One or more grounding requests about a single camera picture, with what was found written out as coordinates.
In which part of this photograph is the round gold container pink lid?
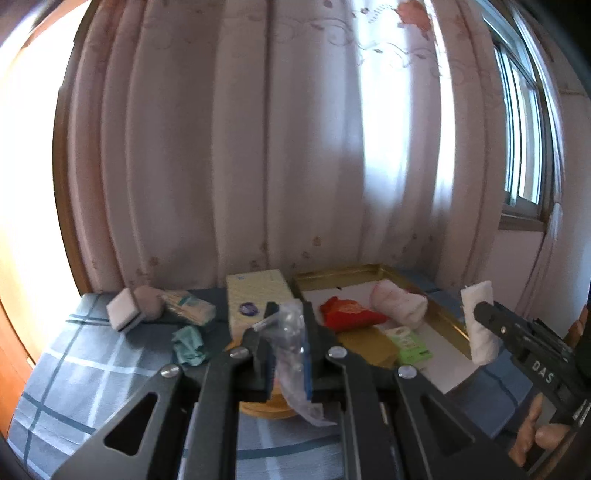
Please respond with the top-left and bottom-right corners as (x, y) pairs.
(238, 385), (301, 419)

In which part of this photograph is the wooden wardrobe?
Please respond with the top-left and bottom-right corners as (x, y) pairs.
(0, 295), (38, 416)

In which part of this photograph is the person's right hand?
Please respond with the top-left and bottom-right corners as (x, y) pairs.
(508, 307), (591, 468)

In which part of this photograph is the green tissue packet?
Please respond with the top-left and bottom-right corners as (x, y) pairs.
(385, 325), (434, 365)

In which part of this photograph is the teal cloth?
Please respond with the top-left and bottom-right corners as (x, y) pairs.
(172, 324), (209, 368)

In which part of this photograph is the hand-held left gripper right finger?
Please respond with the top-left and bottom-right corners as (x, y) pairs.
(300, 300), (527, 480)

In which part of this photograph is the blue plaid tablecloth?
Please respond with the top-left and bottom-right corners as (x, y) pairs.
(7, 272), (546, 480)

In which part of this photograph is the gold cardboard tray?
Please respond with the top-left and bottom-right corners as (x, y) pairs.
(293, 263), (472, 393)

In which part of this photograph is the brown packet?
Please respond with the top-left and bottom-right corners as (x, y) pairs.
(335, 330), (400, 368)

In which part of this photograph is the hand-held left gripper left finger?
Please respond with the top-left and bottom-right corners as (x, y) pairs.
(51, 302), (280, 480)

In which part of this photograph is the yellow floral tissue box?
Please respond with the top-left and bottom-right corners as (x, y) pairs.
(225, 269), (296, 344)

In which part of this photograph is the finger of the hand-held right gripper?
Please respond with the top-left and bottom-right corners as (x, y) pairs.
(473, 300), (532, 356)

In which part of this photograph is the cotton swab packet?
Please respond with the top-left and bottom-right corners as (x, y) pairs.
(161, 291), (217, 324)

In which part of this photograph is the pale floral curtain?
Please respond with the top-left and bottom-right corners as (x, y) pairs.
(65, 0), (561, 296)

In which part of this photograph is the white sponge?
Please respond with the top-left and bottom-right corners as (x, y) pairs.
(106, 288), (141, 332)

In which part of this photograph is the pink white sock roll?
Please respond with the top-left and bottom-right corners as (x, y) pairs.
(370, 281), (428, 329)

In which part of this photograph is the clear plastic bag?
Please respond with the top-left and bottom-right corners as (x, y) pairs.
(259, 298), (338, 428)

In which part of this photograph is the pink plush toy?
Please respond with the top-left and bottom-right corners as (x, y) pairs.
(133, 285), (165, 321)

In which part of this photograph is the white towel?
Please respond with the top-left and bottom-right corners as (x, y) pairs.
(460, 279), (502, 367)

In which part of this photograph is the red pouch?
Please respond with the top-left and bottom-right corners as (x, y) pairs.
(320, 296), (387, 334)

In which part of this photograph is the window with metal frame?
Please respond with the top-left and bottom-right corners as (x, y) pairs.
(480, 0), (568, 232)

